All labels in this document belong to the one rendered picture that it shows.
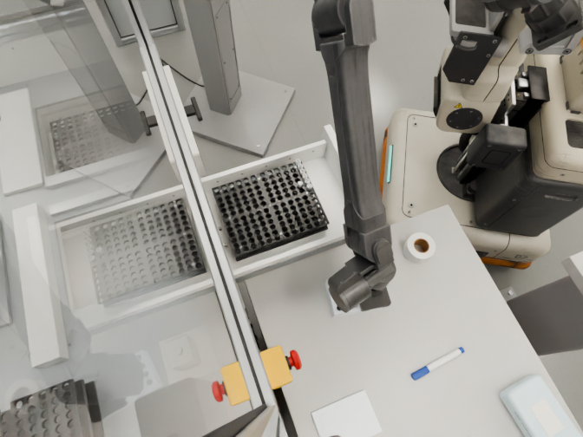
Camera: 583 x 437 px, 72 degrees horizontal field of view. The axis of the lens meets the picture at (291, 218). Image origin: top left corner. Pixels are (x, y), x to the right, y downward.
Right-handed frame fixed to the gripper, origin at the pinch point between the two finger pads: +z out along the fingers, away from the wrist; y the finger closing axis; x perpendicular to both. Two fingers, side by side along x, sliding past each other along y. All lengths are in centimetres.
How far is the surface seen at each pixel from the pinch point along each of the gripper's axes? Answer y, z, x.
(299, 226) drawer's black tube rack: -15.8, -9.1, -11.6
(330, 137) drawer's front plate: -35.7, -12.6, 0.0
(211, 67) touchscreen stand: -121, 42, -26
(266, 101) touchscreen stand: -126, 74, -2
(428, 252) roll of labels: -7.2, 1.0, 19.2
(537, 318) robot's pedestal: 10, 37, 63
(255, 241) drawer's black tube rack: -14.2, -8.9, -21.9
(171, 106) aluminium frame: -46, -19, -35
